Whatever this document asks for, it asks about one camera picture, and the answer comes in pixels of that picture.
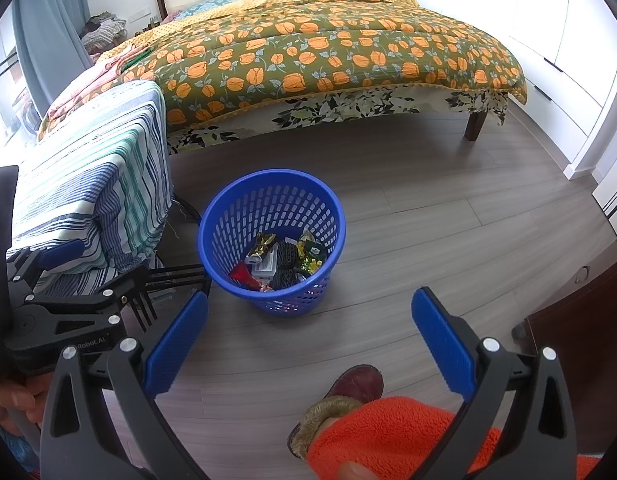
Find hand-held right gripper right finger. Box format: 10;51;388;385
411;287;579;480

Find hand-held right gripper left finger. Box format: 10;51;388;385
38;290;210;480

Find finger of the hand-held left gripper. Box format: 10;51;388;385
7;239;88;306
101;264;213;327

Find blue plastic waste basket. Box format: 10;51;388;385
197;169;347;317

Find crushed red drink can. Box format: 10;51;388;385
228;264;254;289

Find white green milk carton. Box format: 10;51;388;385
251;245;279;281

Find gold foil wrapper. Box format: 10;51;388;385
246;232;279;266

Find black ribbed cloth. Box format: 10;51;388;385
271;266;309;291

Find black ribbed plastic tray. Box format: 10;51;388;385
273;240;302;268

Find yellow snack wrapper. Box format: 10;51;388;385
293;230;329;276

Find person's left hand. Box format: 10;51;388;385
0;371;52;431

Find person's right hand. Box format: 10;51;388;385
333;460;374;480

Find striped tablecloth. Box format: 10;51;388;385
6;79;174;293

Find dark red furry slipper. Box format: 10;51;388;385
287;365;385;461

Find orange fleece trouser leg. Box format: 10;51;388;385
306;395;599;480

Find dark brown wooden furniture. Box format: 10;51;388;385
511;252;617;376

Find pink folded sheet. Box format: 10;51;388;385
51;52;129;116

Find blue curtain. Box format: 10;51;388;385
13;0;96;118

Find wooden bed leg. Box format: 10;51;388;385
463;109;489;142

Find pile of clothes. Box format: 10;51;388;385
78;10;128;53

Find black white floral bed sheet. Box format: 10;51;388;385
166;82;509;156

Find bed with orange floral quilt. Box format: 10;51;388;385
36;7;529;143

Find teal patterned pillow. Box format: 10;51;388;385
178;0;234;18

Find white wardrobe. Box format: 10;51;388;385
399;0;617;221

